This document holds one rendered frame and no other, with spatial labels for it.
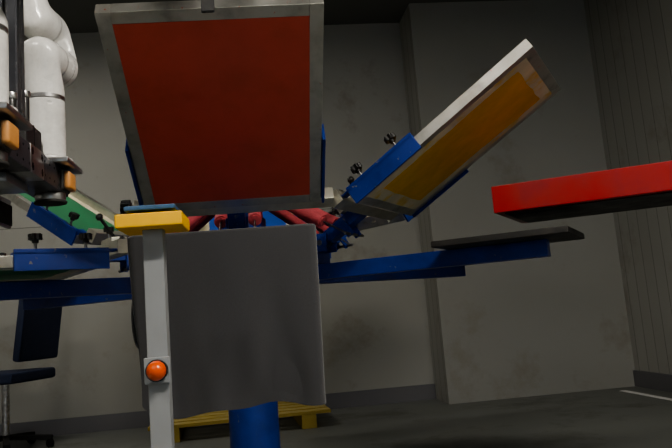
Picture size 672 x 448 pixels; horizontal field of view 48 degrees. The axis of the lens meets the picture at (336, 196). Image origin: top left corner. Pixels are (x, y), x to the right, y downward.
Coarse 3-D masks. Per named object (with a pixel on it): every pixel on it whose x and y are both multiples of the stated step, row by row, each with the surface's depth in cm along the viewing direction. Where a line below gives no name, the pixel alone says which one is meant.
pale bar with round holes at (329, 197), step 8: (328, 192) 260; (136, 200) 255; (328, 200) 259; (216, 208) 256; (224, 208) 256; (232, 208) 257; (240, 208) 257; (248, 208) 258; (256, 208) 258; (264, 208) 259; (272, 208) 259; (280, 208) 260; (288, 208) 260; (296, 208) 261; (304, 208) 261
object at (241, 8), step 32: (192, 0) 193; (224, 0) 194; (256, 0) 194; (288, 0) 194; (320, 0) 195; (320, 32) 201; (320, 64) 209; (128, 96) 210; (320, 96) 218; (128, 128) 219; (320, 128) 228; (320, 160) 238; (320, 192) 250
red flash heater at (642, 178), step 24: (624, 168) 230; (648, 168) 227; (504, 192) 245; (528, 192) 242; (552, 192) 239; (576, 192) 236; (600, 192) 233; (624, 192) 230; (648, 192) 227; (504, 216) 258; (528, 216) 261; (552, 216) 267; (576, 216) 274
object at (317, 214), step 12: (192, 216) 293; (204, 216) 328; (216, 216) 274; (252, 216) 274; (276, 216) 333; (288, 216) 333; (300, 216) 294; (312, 216) 291; (324, 216) 292; (192, 228) 330; (324, 228) 328; (336, 228) 288
